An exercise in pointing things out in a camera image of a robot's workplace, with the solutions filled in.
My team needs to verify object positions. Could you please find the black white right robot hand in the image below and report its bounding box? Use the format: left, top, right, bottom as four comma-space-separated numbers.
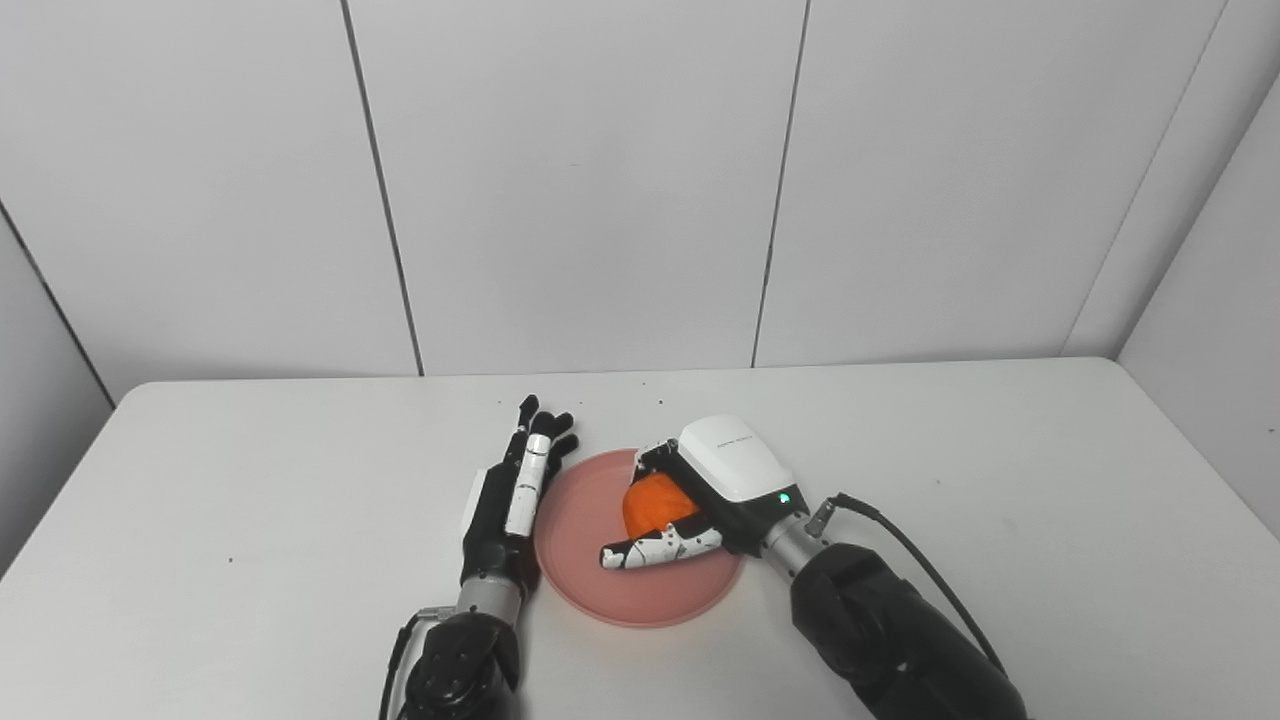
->
600, 414, 809, 571

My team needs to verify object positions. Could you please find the pink round plate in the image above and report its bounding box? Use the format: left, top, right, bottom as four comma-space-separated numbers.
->
533, 448, 746, 629

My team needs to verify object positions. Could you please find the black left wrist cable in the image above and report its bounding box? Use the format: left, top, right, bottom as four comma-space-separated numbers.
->
378, 607, 456, 720

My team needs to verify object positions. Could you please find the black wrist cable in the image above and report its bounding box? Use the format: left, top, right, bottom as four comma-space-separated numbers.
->
378, 607, 456, 720
806, 493, 1006, 676

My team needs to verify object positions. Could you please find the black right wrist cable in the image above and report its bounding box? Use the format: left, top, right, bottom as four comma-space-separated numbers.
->
806, 493, 1006, 676

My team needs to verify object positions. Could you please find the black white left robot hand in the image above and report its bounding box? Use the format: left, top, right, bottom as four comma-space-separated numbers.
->
459, 395, 581, 601

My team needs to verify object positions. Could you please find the orange fruit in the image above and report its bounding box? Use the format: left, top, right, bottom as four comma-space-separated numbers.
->
622, 473, 701, 541

